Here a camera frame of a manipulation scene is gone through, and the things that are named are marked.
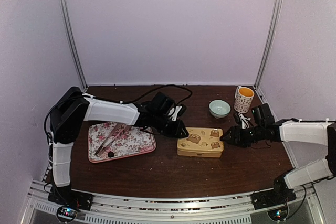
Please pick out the right rear aluminium corner post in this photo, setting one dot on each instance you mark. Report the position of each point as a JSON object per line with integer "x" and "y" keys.
{"x": 269, "y": 40}

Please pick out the left circuit board with leds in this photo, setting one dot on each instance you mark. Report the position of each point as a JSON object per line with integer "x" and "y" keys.
{"x": 66, "y": 214}

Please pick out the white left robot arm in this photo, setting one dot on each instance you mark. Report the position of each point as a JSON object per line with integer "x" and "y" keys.
{"x": 75, "y": 108}

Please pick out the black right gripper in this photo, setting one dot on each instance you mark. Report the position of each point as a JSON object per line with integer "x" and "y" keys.
{"x": 233, "y": 130}

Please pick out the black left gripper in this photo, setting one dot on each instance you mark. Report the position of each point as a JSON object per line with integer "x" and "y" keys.
{"x": 176, "y": 131}

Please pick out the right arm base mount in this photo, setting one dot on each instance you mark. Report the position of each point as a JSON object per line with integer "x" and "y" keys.
{"x": 273, "y": 195}

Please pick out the front aluminium frame rail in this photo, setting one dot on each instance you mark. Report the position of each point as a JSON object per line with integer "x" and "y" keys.
{"x": 236, "y": 208}

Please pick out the right circuit board with leds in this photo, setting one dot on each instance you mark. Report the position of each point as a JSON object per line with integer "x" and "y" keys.
{"x": 279, "y": 214}

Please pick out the tan tin box paper cups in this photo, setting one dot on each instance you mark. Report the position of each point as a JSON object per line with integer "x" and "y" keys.
{"x": 210, "y": 154}

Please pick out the left rear aluminium corner post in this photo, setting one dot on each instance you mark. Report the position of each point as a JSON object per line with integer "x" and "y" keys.
{"x": 72, "y": 44}

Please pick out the white floral mug yellow inside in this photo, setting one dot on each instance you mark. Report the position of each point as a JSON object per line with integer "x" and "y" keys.
{"x": 243, "y": 99}

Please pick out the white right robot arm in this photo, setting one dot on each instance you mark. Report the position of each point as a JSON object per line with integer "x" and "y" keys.
{"x": 310, "y": 144}

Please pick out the light blue ceramic bowl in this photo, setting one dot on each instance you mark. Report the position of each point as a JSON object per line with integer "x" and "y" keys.
{"x": 219, "y": 109}

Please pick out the pink floral serving tray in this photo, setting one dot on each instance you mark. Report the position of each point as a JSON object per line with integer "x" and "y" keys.
{"x": 132, "y": 143}

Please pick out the dark rose chocolate lower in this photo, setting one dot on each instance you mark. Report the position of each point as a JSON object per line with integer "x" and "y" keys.
{"x": 110, "y": 154}

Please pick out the bear print tin lid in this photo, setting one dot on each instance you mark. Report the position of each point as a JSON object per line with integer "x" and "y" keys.
{"x": 205, "y": 140}

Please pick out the aluminium corner post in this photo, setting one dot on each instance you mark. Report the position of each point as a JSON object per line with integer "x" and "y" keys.
{"x": 269, "y": 40}
{"x": 72, "y": 44}

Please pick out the pink metal tongs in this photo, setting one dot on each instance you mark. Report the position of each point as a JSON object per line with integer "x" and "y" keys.
{"x": 117, "y": 131}

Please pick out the circuit board with leds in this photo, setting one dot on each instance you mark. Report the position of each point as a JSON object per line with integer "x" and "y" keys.
{"x": 279, "y": 214}
{"x": 66, "y": 214}

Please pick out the right side aluminium base rail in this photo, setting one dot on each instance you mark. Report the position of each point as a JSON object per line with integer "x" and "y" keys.
{"x": 316, "y": 132}

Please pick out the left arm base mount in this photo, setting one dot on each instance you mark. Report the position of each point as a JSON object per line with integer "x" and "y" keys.
{"x": 67, "y": 197}

